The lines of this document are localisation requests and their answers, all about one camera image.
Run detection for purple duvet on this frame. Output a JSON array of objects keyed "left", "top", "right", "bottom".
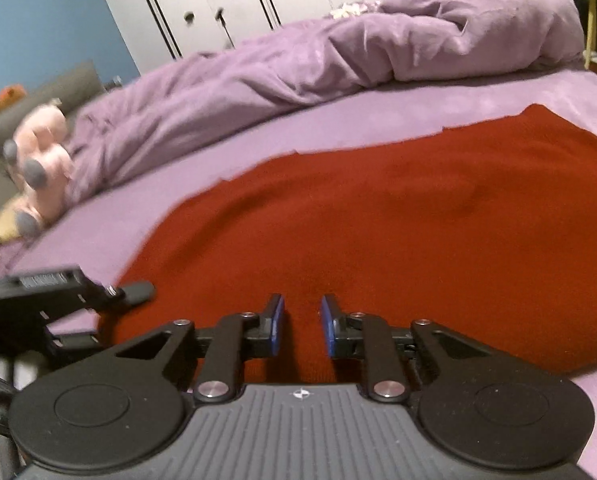
[{"left": 68, "top": 0, "right": 587, "bottom": 207}]

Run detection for yellow plush toy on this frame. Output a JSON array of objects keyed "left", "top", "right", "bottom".
[{"left": 0, "top": 197, "right": 32, "bottom": 247}]

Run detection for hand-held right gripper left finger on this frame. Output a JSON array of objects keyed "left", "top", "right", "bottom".
[{"left": 112, "top": 293, "right": 286, "bottom": 404}]

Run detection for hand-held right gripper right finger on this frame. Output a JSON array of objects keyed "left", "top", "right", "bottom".
[{"left": 320, "top": 293, "right": 503, "bottom": 404}]

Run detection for orange plush toy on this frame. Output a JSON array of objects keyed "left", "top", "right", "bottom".
[{"left": 0, "top": 84, "right": 28, "bottom": 115}]

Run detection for red knit cardigan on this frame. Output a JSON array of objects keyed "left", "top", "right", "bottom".
[{"left": 98, "top": 103, "right": 597, "bottom": 387}]

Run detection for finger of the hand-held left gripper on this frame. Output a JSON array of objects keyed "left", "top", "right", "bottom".
[{"left": 105, "top": 282, "right": 157, "bottom": 305}]

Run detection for pink plush toy grey feet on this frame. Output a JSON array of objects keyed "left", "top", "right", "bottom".
[{"left": 2, "top": 99, "right": 75, "bottom": 237}]

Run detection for white floral plush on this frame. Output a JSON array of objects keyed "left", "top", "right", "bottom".
[{"left": 329, "top": 2, "right": 380, "bottom": 20}]

